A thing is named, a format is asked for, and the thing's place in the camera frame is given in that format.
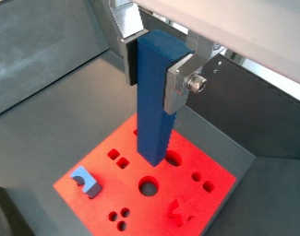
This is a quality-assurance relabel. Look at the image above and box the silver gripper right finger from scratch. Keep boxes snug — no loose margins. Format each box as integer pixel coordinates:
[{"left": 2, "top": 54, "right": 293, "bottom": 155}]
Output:
[{"left": 164, "top": 30, "right": 225, "bottom": 114}]

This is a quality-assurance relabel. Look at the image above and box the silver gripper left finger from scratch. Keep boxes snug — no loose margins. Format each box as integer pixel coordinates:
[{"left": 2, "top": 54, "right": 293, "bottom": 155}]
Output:
[{"left": 108, "top": 0, "right": 147, "bottom": 86}]

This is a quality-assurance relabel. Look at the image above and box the dark blue rectangular bar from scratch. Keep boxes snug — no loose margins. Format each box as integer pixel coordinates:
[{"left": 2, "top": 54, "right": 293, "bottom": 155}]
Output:
[{"left": 136, "top": 29, "right": 190, "bottom": 166}]

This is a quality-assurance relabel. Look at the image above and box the red peg board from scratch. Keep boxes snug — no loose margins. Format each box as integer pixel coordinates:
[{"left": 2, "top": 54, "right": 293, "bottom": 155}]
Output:
[{"left": 53, "top": 118, "right": 235, "bottom": 236}]

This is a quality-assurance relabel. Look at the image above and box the black curved fixture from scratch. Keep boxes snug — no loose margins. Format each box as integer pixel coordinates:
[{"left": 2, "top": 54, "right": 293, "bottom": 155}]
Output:
[{"left": 0, "top": 187, "right": 35, "bottom": 236}]

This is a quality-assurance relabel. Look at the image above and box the light blue notched block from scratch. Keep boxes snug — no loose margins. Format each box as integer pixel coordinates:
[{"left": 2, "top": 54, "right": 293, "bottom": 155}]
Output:
[{"left": 69, "top": 166, "right": 103, "bottom": 198}]

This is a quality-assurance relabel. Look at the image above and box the red star peg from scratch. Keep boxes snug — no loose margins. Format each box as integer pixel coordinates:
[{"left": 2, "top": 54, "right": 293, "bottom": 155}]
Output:
[{"left": 167, "top": 198, "right": 195, "bottom": 227}]

